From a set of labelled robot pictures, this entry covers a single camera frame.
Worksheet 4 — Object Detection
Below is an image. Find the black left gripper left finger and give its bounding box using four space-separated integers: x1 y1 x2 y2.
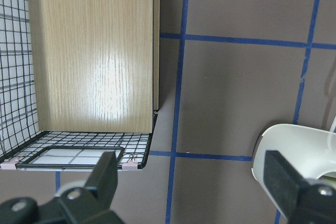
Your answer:
59 152 117 223

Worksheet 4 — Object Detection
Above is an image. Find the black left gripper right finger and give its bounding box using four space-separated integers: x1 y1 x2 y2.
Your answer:
264 151 335 223

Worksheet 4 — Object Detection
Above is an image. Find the white two-slot toaster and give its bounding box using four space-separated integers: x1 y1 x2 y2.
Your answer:
251 124 335 207

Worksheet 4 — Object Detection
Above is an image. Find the wire and wood shelf rack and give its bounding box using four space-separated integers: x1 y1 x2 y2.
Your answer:
0 0 161 172

